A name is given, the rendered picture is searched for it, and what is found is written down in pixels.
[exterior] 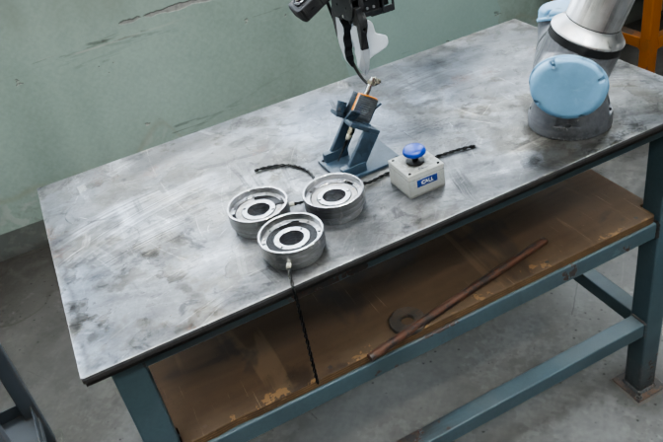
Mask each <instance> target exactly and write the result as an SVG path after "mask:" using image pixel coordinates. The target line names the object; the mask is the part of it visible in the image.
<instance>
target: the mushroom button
mask: <svg viewBox="0 0 663 442"><path fill-rule="evenodd" d="M425 153H426V148H425V147H424V145H422V144H420V143H410V144H407V145H406V146H405V147H404V149H403V155H404V156H405V157H406V158H409V159H411V160H412V161H413V162H416V161H418V158H420V157H422V156H423V155H424V154H425Z"/></svg>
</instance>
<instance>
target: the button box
mask: <svg viewBox="0 0 663 442"><path fill-rule="evenodd" d="M388 164H389V171H390V179H391V183H392V184H394V185H395V186H396V187H397V188H398V189H399V190H401V191H402V192H403V193H404V194H405V195H406V196H407V197H409V198H410V199H413V198H416V197H418V196H420V195H423V194H425V193H427V192H430V191H432V190H434V189H436V188H438V187H441V186H443V185H445V173H444V163H443V162H441V161H440V160H438V159H437V158H436V157H434V156H433V155H432V154H430V153H429V152H428V151H426V153H425V154H424V155H423V156H422V157H420V158H418V161H416V162H413V161H412V160H411V159H409V158H406V157H405V156H404V155H400V156H399V157H396V158H394V159H392V160H389V161H388Z"/></svg>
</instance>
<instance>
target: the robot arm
mask: <svg viewBox="0 0 663 442"><path fill-rule="evenodd" d="M329 1H330V0H292V1H291V2H290V3H289V4H288V6H289V9H290V10H291V11H292V13H293V14H294V15H295V16H296V17H297V18H299V19H300V20H302V21H303V22H309V21H310V20H311V19H312V18H313V17H314V16H315V15H316V14H317V13H318V12H319V11H320V10H321V9H322V8H323V7H324V6H325V5H326V4H327V3H328V2H329ZM634 1H635V0H555V1H551V2H549V3H546V4H544V5H543V6H542V7H541V8H540V9H539V15H538V19H537V23H538V41H537V47H536V52H535V57H534V63H533V68H532V72H531V74H530V78H529V86H530V92H531V96H532V99H533V102H532V103H531V104H530V107H529V110H528V124H529V126H530V128H531V129H532V130H533V131H534V132H536V133H537V134H539V135H541V136H544V137H547V138H549V139H554V140H562V141H576V140H584V139H589V138H593V137H596V136H598V135H601V134H603V133H604V132H606V131H607V130H608V129H609V128H610V127H611V125H612V123H613V107H612V105H611V102H610V98H609V94H608V92H609V88H610V83H609V78H610V75H611V73H612V71H613V69H614V67H615V65H616V63H617V61H618V59H619V57H620V55H621V53H622V51H623V49H624V47H625V45H626V40H625V38H624V36H623V34H622V27H623V25H624V23H625V21H626V18H627V16H628V14H629V12H630V10H631V7H632V5H633V3H634ZM387 4H389V2H388V0H331V15H332V21H333V25H334V29H335V33H336V36H337V38H338V42H339V45H340V48H341V51H342V53H343V56H344V59H345V60H346V62H347V63H348V64H349V65H350V66H351V67H353V66H354V57H353V52H352V48H353V47H355V55H356V59H357V67H358V68H359V69H360V70H361V71H362V72H363V74H364V75H367V74H368V72H369V65H370V58H371V57H373V56H374V55H376V54H377V53H378V52H380V51H381V50H383V49H384V48H386V47H387V45H388V38H387V36H385V35H380V34H377V33H375V30H374V26H373V23H372V22H371V21H369V20H367V17H370V16H371V17H374V16H377V15H380V14H384V13H387V12H390V11H393V10H395V2H394V0H392V4H389V5H387ZM384 5H386V6H384Z"/></svg>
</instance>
